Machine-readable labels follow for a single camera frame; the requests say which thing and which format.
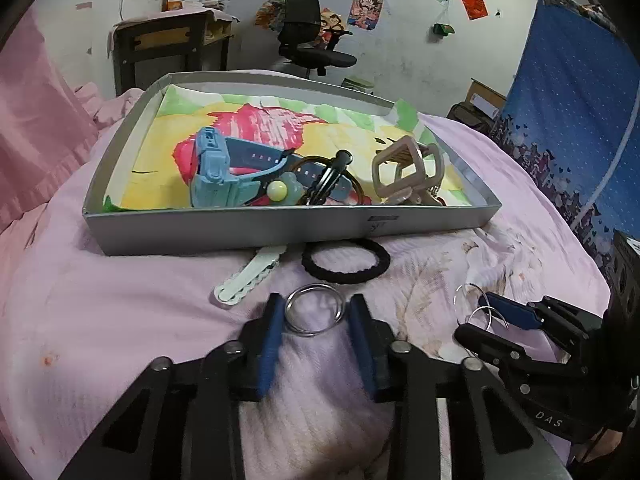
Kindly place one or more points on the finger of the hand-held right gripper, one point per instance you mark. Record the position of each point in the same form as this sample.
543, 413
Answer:
485, 345
507, 311

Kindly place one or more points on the blue smartwatch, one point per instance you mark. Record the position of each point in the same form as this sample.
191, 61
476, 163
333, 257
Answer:
215, 180

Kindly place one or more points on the dark wooden desk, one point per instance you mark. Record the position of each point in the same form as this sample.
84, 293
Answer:
150, 35

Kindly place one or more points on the red paper envelope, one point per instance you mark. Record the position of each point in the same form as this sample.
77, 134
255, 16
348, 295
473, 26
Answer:
473, 4

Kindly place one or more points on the black office chair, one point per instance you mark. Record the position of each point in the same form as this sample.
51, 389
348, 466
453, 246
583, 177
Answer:
300, 10

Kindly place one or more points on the anime wall poster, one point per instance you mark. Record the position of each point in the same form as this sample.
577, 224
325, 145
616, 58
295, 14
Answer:
366, 10

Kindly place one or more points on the pink floral blanket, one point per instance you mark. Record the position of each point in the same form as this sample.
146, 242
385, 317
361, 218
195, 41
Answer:
125, 335

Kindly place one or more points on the blue dotted curtain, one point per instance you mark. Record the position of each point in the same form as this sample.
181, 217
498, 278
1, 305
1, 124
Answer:
565, 110

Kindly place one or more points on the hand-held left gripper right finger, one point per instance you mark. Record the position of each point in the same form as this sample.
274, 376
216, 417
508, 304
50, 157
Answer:
362, 347

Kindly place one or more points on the white scalloped hair clip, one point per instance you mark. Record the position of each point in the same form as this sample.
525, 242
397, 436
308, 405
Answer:
250, 272

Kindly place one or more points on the cardboard box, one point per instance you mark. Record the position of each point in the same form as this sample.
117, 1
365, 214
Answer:
487, 96

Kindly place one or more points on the grey shallow tray box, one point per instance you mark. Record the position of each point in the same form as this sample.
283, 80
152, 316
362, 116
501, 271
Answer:
225, 232

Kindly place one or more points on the cartoon figures wall poster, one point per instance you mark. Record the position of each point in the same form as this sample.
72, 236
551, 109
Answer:
332, 22

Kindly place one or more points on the dark bag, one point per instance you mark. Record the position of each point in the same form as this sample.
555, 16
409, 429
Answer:
467, 117

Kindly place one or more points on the colourful paper tray liner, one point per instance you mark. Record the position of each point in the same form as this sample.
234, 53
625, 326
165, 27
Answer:
165, 150

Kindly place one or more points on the person's right hand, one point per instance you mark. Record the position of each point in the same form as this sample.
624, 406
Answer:
617, 447

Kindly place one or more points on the green hanging pouch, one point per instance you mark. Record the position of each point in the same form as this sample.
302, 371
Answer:
443, 29

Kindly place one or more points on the orange box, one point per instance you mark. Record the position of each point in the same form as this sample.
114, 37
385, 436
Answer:
172, 1

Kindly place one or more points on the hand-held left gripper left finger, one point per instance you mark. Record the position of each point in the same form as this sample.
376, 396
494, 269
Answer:
267, 347

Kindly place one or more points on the black metal clip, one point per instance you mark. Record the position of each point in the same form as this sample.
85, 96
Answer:
332, 172

